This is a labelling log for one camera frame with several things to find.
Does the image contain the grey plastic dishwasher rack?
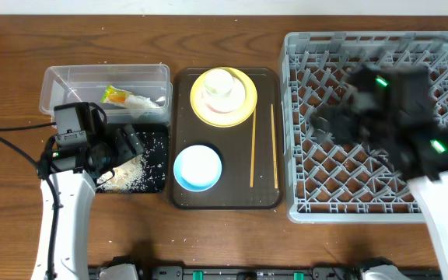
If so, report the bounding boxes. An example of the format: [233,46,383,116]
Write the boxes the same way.
[279,31,448,224]

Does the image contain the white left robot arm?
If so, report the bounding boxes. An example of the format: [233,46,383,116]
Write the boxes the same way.
[31,124,144,279]

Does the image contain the spilled rice pile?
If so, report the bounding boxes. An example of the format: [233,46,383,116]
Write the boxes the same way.
[97,131,167,192]

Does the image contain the pink bowl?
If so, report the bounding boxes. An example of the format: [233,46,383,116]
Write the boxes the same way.
[201,77,246,114]

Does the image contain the clear plastic bin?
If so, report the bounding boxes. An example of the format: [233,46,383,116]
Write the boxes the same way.
[40,64,173,124]

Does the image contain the brown serving tray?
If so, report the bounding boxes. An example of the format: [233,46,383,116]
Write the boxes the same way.
[167,68,284,210]

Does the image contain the wooden chopstick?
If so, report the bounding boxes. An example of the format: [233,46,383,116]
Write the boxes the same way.
[250,109,257,188]
[270,103,279,191]

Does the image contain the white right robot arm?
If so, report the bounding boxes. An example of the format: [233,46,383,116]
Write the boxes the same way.
[310,65,448,279]

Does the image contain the light blue bowl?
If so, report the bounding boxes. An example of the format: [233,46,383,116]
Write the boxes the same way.
[173,145,222,192]

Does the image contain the cream cup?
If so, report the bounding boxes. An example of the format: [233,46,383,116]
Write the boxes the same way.
[204,68,234,96]

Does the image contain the black tray bin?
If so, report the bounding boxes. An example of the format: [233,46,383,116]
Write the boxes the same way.
[91,123,170,194]

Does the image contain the plastic wrapper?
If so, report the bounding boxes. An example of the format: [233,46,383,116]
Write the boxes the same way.
[100,86,161,117]

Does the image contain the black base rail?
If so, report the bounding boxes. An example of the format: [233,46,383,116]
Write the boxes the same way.
[87,264,443,280]

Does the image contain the yellow plate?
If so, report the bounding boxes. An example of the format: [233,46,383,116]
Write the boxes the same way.
[190,67,257,128]

